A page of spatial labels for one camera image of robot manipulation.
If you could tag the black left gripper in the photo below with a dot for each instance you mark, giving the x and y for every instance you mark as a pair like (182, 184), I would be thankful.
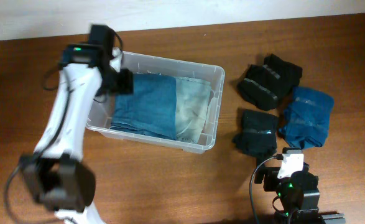
(124, 81)

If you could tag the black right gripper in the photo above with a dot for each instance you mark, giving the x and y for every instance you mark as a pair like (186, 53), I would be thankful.
(272, 178)

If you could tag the dark blue jeans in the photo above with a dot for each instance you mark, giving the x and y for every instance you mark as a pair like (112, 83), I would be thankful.
(150, 110)

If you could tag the black garment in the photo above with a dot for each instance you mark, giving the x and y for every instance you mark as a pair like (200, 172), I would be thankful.
(266, 85)
(258, 134)

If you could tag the clear plastic storage bin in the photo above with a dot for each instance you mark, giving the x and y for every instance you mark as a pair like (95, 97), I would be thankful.
(99, 118)

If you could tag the blue garment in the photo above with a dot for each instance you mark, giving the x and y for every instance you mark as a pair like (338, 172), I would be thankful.
(308, 118)

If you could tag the light blue jeans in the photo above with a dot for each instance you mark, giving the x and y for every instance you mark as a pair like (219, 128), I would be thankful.
(191, 109)

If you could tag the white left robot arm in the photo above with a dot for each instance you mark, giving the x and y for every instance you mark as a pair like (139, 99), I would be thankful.
(54, 173)

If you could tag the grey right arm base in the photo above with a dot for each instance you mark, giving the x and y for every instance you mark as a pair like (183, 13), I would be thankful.
(336, 218)

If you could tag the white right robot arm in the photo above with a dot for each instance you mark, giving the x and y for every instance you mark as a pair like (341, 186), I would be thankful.
(298, 194)

